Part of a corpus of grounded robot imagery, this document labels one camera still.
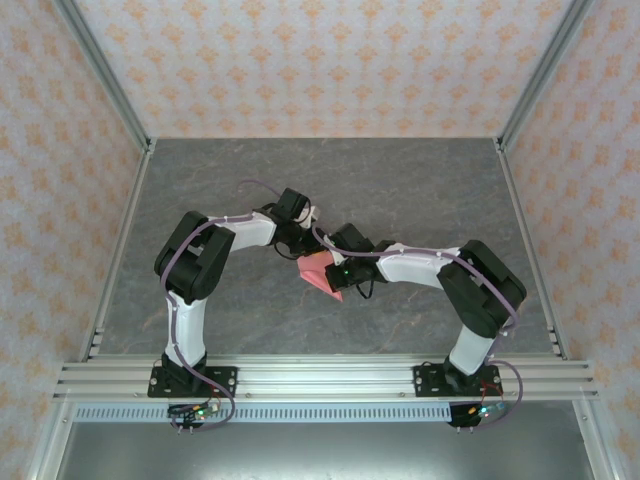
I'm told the pink paper sheet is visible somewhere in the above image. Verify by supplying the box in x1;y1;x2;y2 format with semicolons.
296;249;346;304

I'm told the grey metal sheet panel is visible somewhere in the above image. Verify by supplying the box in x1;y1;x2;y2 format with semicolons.
54;422;596;480

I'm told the thin black left wrist cable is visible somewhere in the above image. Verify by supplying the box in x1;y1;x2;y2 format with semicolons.
271;238;297;262

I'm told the aluminium mounting rail beam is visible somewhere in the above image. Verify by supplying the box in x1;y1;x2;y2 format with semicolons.
53;354;600;403

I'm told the aluminium side rail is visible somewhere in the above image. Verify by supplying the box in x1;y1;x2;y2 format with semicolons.
493;138;571;362
77;139;157;362

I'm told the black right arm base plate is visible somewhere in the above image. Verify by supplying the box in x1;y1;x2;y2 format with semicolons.
412;364;502;400

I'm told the grey slotted cable duct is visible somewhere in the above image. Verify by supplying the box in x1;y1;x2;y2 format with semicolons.
73;405;454;424

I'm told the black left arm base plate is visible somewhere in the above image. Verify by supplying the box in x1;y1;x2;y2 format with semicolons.
147;366;239;400

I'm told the short aluminium frame post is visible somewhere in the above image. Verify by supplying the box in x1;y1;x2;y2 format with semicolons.
572;399;616;480
27;401;76;480

